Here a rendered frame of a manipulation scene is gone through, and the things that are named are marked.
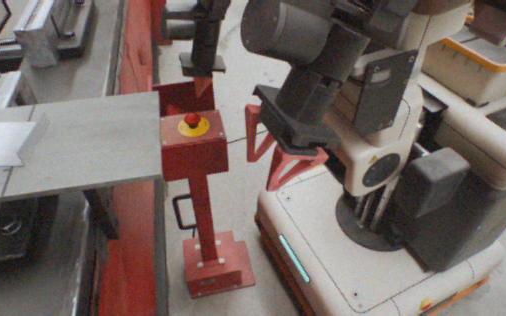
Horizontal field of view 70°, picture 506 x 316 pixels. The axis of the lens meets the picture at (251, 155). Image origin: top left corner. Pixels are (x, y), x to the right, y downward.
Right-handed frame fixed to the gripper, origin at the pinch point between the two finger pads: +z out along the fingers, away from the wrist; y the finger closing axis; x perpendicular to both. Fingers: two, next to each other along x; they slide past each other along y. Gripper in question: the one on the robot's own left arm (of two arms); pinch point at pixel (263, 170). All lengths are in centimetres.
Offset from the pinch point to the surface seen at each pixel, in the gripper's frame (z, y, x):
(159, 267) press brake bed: 92, -49, 28
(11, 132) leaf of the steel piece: 12.3, -20.9, -25.4
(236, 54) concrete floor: 54, -189, 114
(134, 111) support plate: 5.0, -18.5, -10.7
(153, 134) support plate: 4.5, -12.3, -9.7
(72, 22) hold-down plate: 16, -76, -11
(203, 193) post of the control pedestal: 43, -39, 24
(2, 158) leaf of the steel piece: 12.8, -15.9, -26.4
